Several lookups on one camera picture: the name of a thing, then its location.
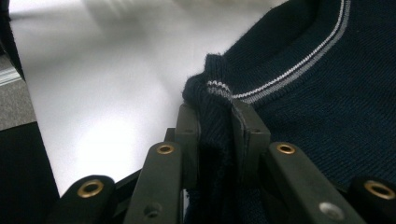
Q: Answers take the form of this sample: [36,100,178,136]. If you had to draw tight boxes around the black knit vest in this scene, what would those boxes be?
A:
[181,0,396,224]

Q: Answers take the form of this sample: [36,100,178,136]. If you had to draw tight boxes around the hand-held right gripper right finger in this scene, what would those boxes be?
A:
[231,99,272,185]

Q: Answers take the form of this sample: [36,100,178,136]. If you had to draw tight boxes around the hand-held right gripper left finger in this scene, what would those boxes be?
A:
[174,103,202,189]

